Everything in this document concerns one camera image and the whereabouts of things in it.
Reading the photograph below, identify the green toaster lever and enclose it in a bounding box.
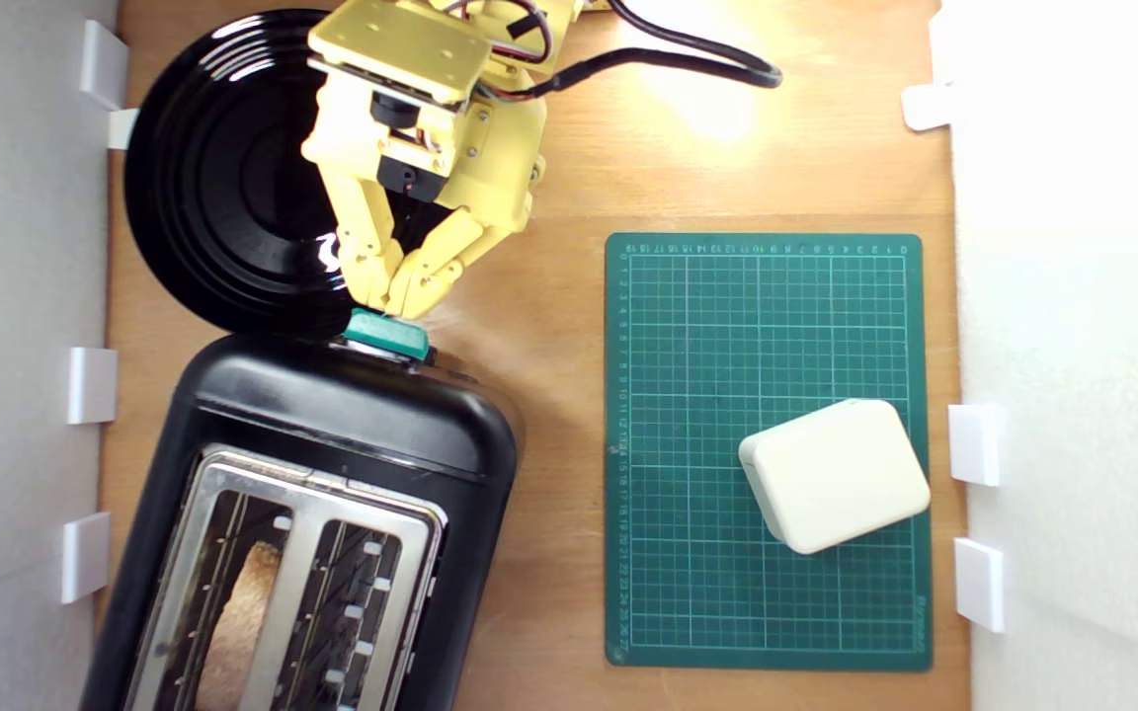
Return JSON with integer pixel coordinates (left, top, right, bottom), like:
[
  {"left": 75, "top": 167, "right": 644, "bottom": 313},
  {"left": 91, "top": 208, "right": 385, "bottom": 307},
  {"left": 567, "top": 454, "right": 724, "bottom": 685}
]
[{"left": 342, "top": 307, "right": 431, "bottom": 362}]

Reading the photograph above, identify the black two-slot toaster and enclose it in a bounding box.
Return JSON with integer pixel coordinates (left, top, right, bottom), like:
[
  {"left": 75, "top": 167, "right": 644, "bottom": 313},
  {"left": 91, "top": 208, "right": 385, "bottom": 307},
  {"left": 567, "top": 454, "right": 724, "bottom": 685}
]
[{"left": 78, "top": 331, "right": 522, "bottom": 711}]

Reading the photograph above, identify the black plate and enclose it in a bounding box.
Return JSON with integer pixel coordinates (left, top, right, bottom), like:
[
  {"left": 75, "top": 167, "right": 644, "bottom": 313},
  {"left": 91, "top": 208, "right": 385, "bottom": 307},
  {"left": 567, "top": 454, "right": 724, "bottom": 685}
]
[{"left": 123, "top": 8, "right": 464, "bottom": 338}]

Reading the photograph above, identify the green cutting mat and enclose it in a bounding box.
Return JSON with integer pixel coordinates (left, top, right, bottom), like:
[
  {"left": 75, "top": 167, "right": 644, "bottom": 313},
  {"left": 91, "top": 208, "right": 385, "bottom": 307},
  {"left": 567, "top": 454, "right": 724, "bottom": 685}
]
[{"left": 604, "top": 232, "right": 935, "bottom": 673}]

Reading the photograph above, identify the brown bread slice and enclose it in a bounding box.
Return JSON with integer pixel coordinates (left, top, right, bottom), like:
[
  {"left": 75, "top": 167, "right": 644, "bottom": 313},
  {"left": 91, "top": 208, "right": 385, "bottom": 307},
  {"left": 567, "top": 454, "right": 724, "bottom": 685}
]
[{"left": 195, "top": 540, "right": 285, "bottom": 711}]

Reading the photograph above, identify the white block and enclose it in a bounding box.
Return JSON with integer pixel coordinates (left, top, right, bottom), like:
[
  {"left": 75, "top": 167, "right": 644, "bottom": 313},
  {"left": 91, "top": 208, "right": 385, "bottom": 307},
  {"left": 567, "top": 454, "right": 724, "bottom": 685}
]
[{"left": 737, "top": 397, "right": 934, "bottom": 557}]

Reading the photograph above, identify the yellow gripper camera mount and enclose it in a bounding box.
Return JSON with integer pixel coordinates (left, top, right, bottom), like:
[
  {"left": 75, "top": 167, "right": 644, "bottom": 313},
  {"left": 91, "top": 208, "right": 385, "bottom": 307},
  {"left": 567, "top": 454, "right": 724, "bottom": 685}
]
[{"left": 306, "top": 0, "right": 492, "bottom": 106}]

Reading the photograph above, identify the black cable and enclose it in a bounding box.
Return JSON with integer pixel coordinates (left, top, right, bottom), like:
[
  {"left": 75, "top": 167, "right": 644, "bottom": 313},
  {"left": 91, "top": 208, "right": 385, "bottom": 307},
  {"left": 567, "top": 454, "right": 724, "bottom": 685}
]
[{"left": 490, "top": 0, "right": 785, "bottom": 102}]

